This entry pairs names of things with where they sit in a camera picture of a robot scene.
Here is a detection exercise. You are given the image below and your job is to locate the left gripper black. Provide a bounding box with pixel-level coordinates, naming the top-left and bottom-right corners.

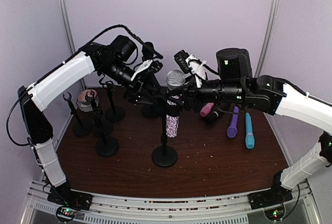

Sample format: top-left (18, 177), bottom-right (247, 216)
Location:
top-left (100, 59), bottom-right (164, 107)

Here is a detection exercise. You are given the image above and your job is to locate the pink microphone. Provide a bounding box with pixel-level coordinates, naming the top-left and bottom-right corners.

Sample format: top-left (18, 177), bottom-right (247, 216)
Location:
top-left (200, 103), bottom-right (214, 118)

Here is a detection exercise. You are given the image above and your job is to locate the glitter mic silver head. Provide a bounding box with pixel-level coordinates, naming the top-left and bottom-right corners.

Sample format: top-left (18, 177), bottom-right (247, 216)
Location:
top-left (166, 69), bottom-right (185, 138)

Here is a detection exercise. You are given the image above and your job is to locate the black mic white ring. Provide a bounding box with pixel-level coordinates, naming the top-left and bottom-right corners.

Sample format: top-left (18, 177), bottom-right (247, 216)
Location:
top-left (205, 106), bottom-right (221, 124)

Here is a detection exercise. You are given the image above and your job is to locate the black stand of purple mic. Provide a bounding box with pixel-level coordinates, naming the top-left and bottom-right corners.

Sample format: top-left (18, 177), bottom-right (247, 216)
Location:
top-left (103, 81), bottom-right (125, 122)

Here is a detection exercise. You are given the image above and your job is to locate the purple microphone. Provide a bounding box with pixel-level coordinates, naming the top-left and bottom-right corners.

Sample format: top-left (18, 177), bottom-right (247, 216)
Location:
top-left (227, 106), bottom-right (239, 138)

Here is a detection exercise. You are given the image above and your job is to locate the black stand of glitter mic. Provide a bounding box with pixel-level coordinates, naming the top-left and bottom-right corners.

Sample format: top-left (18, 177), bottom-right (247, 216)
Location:
top-left (151, 98), bottom-right (181, 169)

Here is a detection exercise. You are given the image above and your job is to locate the black stand of blue mic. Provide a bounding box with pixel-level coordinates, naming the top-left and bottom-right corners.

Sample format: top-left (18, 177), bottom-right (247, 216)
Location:
top-left (93, 109), bottom-right (120, 158)

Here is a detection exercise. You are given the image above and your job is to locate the light blue microphone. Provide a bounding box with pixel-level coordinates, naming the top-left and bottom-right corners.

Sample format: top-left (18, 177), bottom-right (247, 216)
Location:
top-left (245, 113), bottom-right (255, 149)

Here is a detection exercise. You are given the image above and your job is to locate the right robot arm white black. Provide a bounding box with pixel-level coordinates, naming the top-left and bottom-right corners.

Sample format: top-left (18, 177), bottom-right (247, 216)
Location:
top-left (174, 48), bottom-right (331, 204)

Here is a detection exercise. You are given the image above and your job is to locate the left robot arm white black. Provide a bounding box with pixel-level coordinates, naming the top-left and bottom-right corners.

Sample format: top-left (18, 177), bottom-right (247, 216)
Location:
top-left (18, 35), bottom-right (162, 205)

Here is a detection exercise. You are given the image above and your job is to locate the tape roll at back left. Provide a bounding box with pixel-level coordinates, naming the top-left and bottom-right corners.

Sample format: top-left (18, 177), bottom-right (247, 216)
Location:
top-left (76, 89), bottom-right (99, 113)

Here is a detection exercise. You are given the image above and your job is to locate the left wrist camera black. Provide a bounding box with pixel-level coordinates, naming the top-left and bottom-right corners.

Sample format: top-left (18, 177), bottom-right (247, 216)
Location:
top-left (143, 60), bottom-right (163, 76)

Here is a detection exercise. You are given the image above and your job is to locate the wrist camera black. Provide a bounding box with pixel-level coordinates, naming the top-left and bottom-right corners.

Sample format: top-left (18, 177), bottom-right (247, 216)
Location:
top-left (174, 50), bottom-right (191, 74)
top-left (143, 60), bottom-right (163, 76)

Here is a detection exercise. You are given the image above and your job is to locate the black mic orange ring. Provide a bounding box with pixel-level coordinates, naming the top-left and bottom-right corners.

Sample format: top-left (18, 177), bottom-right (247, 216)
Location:
top-left (142, 41), bottom-right (156, 61)

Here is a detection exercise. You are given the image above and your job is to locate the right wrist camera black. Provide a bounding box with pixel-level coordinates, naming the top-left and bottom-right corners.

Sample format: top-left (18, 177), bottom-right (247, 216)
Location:
top-left (174, 50), bottom-right (191, 74)

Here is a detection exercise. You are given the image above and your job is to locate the right aluminium corner post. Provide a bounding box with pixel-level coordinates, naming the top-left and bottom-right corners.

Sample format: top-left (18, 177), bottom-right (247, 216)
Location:
top-left (255, 0), bottom-right (280, 77)

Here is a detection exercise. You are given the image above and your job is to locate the aluminium corner post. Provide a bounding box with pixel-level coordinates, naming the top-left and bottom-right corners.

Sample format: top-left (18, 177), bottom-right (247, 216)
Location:
top-left (255, 0), bottom-right (280, 77)
top-left (58, 0), bottom-right (76, 54)

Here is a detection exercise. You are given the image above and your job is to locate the left arm braided black cable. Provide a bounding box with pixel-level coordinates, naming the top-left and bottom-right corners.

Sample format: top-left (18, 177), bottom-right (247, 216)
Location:
top-left (6, 24), bottom-right (164, 147)

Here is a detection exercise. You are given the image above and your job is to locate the front aluminium rail frame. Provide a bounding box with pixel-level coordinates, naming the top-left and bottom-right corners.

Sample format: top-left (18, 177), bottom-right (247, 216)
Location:
top-left (22, 174), bottom-right (324, 224)

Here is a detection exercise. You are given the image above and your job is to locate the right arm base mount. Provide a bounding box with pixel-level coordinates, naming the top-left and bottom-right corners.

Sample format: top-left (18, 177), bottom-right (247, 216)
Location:
top-left (248, 189), bottom-right (293, 222)

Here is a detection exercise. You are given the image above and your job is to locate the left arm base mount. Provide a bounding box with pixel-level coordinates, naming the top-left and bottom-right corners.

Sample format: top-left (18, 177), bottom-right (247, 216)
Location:
top-left (47, 189), bottom-right (93, 222)

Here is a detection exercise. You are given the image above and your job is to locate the left aluminium corner post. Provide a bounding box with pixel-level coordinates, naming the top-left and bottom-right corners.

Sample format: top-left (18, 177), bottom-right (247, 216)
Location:
top-left (58, 0), bottom-right (76, 54)

